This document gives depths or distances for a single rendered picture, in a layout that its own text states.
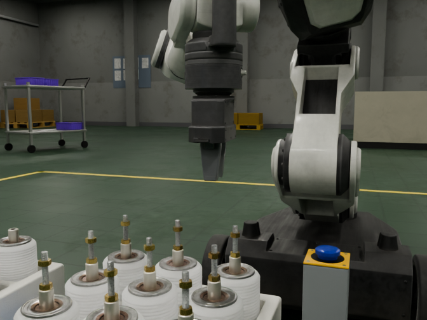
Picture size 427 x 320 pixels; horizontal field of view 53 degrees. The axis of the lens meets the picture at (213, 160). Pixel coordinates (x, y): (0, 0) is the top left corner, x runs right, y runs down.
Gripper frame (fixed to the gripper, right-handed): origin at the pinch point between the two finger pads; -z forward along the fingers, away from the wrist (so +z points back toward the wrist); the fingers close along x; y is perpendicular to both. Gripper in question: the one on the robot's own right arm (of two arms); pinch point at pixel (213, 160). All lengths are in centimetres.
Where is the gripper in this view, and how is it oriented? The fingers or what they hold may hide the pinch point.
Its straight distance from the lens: 66.8
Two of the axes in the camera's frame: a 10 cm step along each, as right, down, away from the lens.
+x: -2.3, 1.2, -9.7
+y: 9.7, 0.3, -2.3
